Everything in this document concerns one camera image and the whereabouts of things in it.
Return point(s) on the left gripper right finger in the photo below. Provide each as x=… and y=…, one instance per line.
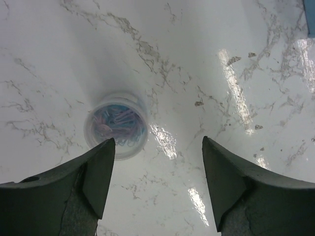
x=248, y=200

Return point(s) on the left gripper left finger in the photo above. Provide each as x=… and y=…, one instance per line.
x=67, y=200

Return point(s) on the clear jar of paperclips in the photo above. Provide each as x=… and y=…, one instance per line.
x=121, y=116

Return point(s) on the light blue end drawer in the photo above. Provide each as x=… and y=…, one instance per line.
x=309, y=7

